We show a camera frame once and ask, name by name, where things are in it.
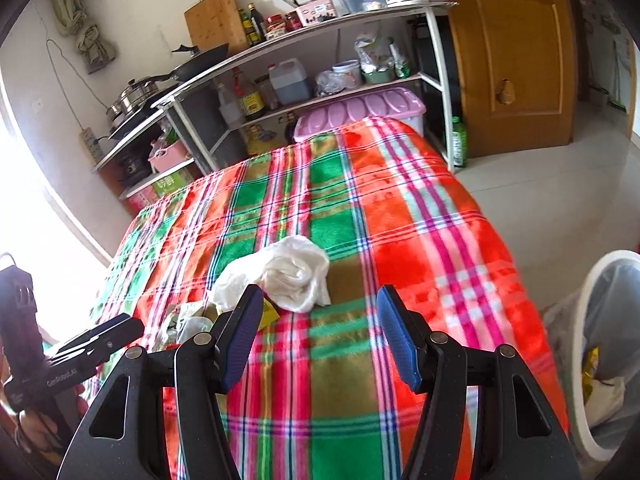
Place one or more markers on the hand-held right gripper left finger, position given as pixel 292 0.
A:
pixel 242 340

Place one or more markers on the pink storage box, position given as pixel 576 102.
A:
pixel 360 110

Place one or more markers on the wooden door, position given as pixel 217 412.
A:
pixel 510 50

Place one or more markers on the steel pot with lid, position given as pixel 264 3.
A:
pixel 127 100

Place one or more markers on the green bottle with white cap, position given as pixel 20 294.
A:
pixel 459 142

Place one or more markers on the pink chopstick holder box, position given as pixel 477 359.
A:
pixel 315 12

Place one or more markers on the wooden cutting board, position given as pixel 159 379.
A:
pixel 215 20

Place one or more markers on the green bowl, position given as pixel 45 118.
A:
pixel 377 75

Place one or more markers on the white plastic bag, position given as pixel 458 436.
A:
pixel 290 270

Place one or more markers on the window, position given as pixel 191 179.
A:
pixel 30 210

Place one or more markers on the white trash bin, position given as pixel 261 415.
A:
pixel 617 310
pixel 580 310

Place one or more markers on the black induction cooker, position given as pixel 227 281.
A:
pixel 132 125

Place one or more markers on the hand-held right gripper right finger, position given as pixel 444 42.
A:
pixel 400 345

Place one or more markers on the tall grey metal shelf unit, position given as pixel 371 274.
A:
pixel 320 37

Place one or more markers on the green and red cardboard box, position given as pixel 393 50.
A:
pixel 160 187

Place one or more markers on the crumpled clear plastic bag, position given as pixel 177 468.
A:
pixel 329 84

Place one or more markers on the small dark jar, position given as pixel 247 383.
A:
pixel 266 92

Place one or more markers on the red sauce jar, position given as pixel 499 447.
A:
pixel 275 27
pixel 293 21

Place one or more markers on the white power strip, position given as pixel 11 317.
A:
pixel 91 145

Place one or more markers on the yellow label sauce bottle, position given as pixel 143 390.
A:
pixel 250 100

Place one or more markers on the yellow cooking oil bottle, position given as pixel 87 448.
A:
pixel 260 141

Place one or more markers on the dark glass sauce bottle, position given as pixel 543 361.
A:
pixel 245 27
pixel 257 22

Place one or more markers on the pink woven basket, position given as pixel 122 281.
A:
pixel 167 156

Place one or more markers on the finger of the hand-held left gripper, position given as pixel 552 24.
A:
pixel 97 329
pixel 112 340

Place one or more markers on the low grey metal shelf unit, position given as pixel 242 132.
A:
pixel 130 140

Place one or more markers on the person's left hand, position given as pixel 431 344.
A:
pixel 37 430

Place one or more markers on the pale food bags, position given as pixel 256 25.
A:
pixel 375 52

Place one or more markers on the dark portable stove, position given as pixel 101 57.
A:
pixel 134 167

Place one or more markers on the clear plastic bottle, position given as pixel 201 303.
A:
pixel 230 107

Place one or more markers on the plaid red green blanket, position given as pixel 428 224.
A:
pixel 400 210

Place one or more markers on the plastic jug of dark liquid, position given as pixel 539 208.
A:
pixel 290 82

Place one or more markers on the hanging pale green cloth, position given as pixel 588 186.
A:
pixel 82 20

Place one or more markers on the white plastic tub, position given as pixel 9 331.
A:
pixel 347 74

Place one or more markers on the black frying pan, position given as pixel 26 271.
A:
pixel 200 62

